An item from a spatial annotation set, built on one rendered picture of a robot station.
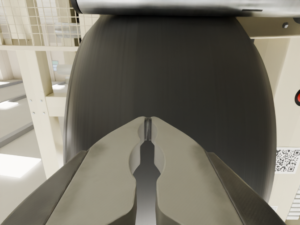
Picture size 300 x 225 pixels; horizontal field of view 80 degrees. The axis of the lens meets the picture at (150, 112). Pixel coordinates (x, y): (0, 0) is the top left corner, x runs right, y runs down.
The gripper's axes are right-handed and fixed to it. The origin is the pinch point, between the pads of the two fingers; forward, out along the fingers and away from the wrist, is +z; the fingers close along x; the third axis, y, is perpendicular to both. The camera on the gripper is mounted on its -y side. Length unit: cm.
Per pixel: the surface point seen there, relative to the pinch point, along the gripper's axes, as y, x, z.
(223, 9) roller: -7.1, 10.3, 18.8
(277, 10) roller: -7.1, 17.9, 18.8
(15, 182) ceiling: 296, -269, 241
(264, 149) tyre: 7.5, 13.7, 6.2
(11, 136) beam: 302, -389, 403
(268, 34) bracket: -3.2, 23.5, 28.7
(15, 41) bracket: 4, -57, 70
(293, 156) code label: 22.7, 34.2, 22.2
